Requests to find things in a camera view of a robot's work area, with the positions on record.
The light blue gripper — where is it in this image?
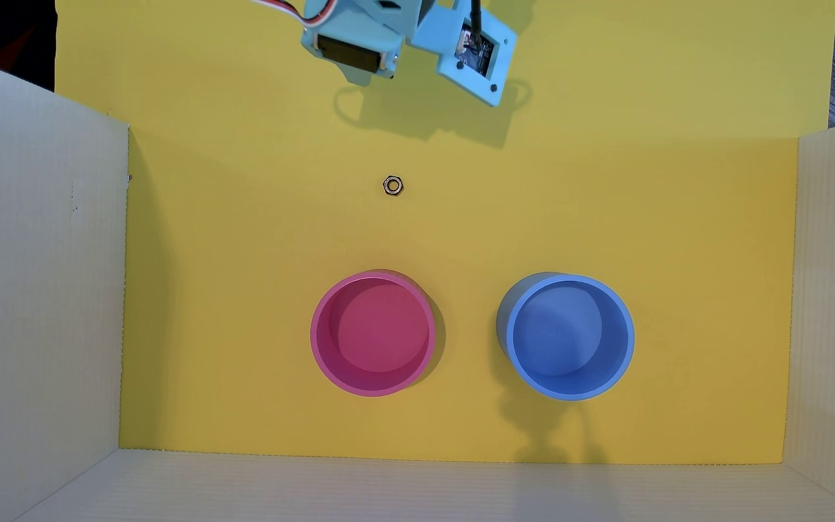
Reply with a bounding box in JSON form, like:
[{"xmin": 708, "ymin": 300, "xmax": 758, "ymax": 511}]
[{"xmin": 302, "ymin": 0, "xmax": 433, "ymax": 87}]

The white corrugated cardboard box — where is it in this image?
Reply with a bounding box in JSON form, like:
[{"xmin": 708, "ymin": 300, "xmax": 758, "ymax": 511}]
[{"xmin": 0, "ymin": 51, "xmax": 835, "ymax": 522}]

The yellow paper mat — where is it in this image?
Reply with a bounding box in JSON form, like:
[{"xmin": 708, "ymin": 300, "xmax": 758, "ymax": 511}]
[{"xmin": 55, "ymin": 0, "xmax": 835, "ymax": 465}]

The pink round cup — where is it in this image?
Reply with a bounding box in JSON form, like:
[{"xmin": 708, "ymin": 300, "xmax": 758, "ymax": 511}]
[{"xmin": 309, "ymin": 270, "xmax": 439, "ymax": 398}]

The blue round cup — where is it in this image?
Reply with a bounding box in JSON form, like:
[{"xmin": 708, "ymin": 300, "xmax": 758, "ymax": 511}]
[{"xmin": 496, "ymin": 272, "xmax": 636, "ymax": 402}]

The red white black servo cable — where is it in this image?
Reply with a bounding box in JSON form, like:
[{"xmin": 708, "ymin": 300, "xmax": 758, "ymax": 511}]
[{"xmin": 251, "ymin": 0, "xmax": 339, "ymax": 29}]

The light blue wrist camera module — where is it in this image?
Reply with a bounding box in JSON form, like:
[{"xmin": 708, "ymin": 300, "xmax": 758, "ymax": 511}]
[{"xmin": 406, "ymin": 0, "xmax": 518, "ymax": 108}]

